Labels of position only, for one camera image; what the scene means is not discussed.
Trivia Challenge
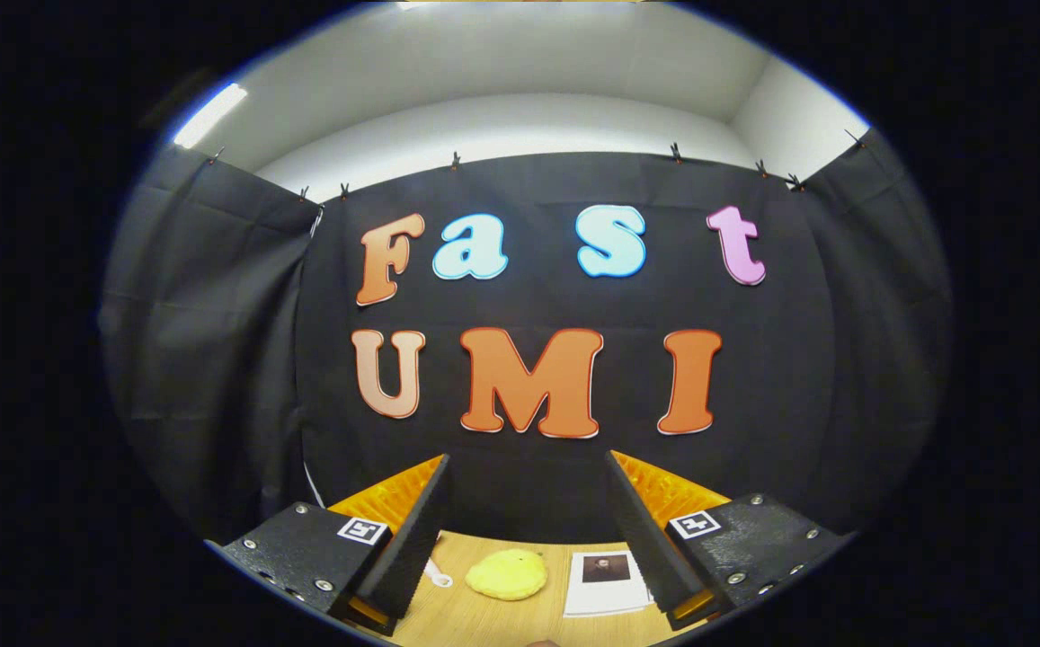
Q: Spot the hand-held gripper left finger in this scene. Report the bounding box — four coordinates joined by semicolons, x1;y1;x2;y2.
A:
205;453;454;638

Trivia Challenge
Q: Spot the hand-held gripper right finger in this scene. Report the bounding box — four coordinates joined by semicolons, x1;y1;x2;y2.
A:
605;448;853;634

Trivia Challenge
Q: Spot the white book with portrait cover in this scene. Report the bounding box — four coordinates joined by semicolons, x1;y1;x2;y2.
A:
562;550;656;619

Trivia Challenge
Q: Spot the yellow plush toy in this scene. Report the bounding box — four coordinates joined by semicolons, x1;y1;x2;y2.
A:
465;548;550;602

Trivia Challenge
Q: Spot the ceiling light strip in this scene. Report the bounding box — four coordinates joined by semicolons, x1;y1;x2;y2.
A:
173;82;250;150

